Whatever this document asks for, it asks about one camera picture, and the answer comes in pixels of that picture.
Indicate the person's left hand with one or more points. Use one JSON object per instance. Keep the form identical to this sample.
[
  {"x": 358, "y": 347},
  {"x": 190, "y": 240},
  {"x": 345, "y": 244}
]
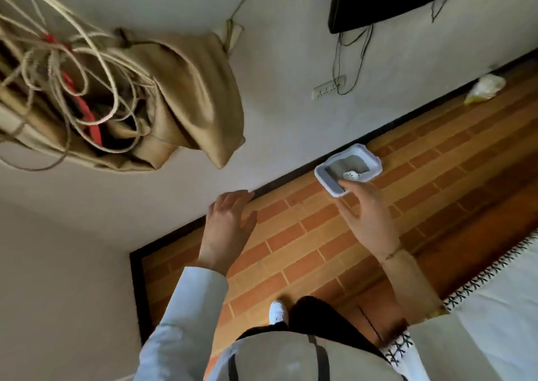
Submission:
[{"x": 222, "y": 233}]

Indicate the person's right hand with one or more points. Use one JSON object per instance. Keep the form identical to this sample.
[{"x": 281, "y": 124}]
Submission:
[{"x": 372, "y": 225}]

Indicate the person's right thumb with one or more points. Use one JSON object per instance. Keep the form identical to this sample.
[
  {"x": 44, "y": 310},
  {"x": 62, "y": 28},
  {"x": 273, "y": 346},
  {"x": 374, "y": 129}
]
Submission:
[{"x": 346, "y": 213}]

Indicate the person's left thumb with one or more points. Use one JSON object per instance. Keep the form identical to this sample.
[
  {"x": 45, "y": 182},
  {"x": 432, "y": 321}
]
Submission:
[{"x": 251, "y": 225}]

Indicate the person's right forearm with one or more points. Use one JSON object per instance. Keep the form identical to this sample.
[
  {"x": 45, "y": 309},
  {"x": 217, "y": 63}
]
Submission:
[{"x": 414, "y": 288}]

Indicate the person's left forearm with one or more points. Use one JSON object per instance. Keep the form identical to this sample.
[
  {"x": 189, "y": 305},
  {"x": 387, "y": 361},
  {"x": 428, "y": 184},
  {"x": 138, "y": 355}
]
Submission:
[{"x": 185, "y": 326}]

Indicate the white litter scoop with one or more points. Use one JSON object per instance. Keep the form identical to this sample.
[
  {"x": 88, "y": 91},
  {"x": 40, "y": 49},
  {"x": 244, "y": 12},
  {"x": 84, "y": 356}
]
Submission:
[{"x": 351, "y": 176}]

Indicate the white grey litter tray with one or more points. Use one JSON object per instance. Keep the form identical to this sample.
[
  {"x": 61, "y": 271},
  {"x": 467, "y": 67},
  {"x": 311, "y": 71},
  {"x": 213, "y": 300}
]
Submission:
[{"x": 332, "y": 177}]

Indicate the white shoe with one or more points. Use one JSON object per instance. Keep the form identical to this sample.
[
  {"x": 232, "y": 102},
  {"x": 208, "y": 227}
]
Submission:
[{"x": 278, "y": 312}]

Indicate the person's black trousers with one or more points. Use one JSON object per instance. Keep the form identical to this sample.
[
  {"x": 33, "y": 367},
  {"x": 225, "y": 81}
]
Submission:
[{"x": 323, "y": 322}]

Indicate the white power strip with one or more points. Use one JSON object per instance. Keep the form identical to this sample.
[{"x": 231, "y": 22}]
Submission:
[{"x": 328, "y": 88}]

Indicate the black baseboard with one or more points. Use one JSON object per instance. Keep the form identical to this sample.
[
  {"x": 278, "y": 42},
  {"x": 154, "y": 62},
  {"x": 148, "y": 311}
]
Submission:
[{"x": 138, "y": 292}]

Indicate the beige curtain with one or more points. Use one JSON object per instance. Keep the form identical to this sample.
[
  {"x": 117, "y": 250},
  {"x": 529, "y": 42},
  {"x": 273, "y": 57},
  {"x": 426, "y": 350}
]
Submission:
[{"x": 197, "y": 99}]

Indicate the white bedspread black embroidery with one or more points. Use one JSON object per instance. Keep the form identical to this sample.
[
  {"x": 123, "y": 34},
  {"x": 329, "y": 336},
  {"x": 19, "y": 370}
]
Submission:
[{"x": 504, "y": 309}]

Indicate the crumpled yellowish plastic bag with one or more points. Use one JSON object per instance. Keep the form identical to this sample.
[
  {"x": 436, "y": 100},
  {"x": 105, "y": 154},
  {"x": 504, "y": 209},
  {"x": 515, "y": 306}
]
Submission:
[{"x": 483, "y": 88}]

